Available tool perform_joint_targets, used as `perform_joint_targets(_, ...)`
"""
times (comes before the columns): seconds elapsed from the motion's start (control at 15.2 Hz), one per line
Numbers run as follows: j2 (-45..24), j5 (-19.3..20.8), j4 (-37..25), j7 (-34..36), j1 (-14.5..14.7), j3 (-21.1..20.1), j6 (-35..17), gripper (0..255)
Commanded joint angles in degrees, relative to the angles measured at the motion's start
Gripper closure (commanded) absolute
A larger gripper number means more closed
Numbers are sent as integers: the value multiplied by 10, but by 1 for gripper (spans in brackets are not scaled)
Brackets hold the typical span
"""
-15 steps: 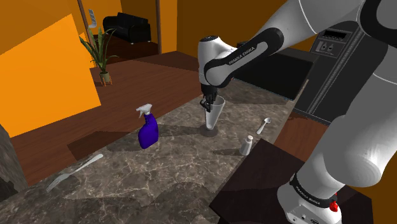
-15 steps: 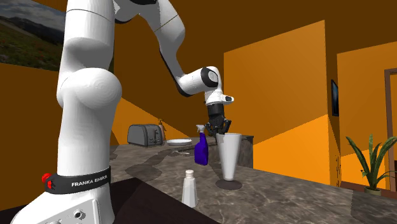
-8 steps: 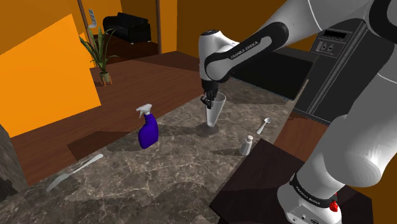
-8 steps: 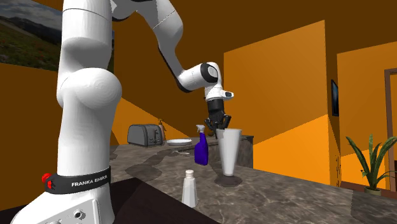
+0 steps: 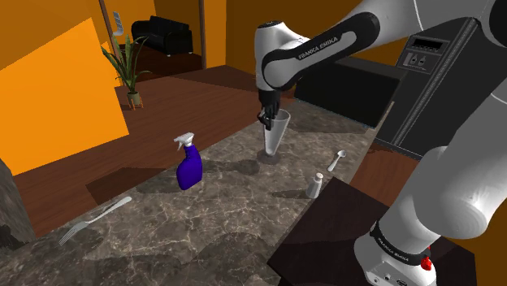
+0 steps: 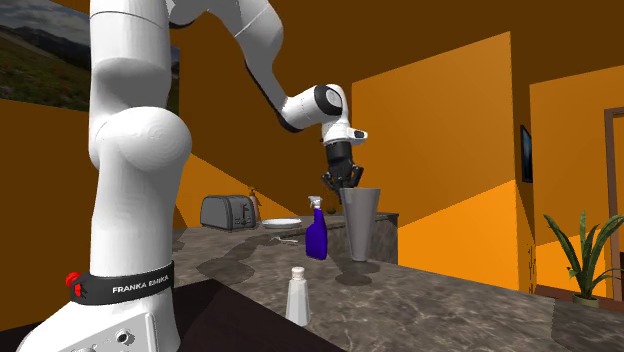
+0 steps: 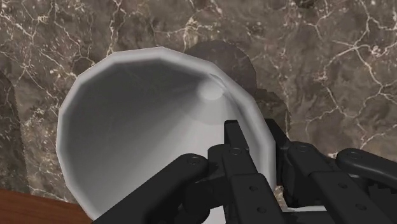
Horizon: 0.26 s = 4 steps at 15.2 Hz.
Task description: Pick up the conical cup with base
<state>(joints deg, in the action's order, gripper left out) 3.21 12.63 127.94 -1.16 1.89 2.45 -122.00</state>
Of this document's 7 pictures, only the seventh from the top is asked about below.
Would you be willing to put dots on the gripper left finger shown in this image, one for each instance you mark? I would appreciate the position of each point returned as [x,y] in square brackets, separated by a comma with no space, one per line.
[242,186]

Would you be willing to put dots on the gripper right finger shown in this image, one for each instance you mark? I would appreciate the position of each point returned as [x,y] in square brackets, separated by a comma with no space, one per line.
[335,186]

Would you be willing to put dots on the white cup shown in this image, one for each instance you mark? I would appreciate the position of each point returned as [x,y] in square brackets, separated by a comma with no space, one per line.
[130,130]

